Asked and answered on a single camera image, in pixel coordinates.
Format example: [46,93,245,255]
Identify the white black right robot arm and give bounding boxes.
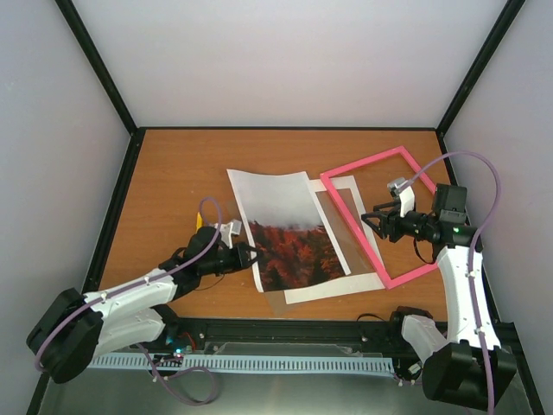
[361,177,517,413]

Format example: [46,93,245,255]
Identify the clear glass pane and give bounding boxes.
[264,191,382,317]

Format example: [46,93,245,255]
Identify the black aluminium enclosure frame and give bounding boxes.
[25,0,553,415]

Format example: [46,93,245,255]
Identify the white mat board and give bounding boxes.
[284,176,384,304]

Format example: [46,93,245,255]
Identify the pink wooden picture frame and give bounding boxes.
[319,145,440,291]

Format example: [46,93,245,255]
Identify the autumn forest photo print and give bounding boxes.
[227,169,351,292]

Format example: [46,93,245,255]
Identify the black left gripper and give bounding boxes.
[200,240,263,275]

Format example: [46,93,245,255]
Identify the light blue slotted cable duct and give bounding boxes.
[89,353,395,378]

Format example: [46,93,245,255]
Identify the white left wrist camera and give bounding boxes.
[213,220,242,249]

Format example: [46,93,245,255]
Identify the clear acrylic front panel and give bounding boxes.
[38,339,531,415]

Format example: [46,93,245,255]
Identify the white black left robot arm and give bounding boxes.
[26,226,261,384]

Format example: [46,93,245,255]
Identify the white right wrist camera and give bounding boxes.
[387,177,416,218]

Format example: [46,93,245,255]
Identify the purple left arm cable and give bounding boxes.
[34,197,226,405]

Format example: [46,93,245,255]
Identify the yellow handled screwdriver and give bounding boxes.
[195,212,203,231]

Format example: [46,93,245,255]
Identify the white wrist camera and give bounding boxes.
[213,220,242,249]
[387,177,416,218]

